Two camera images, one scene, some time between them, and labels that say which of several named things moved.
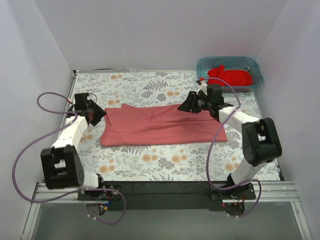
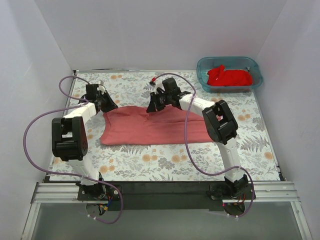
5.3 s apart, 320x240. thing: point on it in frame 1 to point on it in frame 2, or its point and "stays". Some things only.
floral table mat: x=211 y=161 stays
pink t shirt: x=133 y=125 stays
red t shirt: x=231 y=78 stays
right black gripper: x=194 y=102 to x=158 y=100
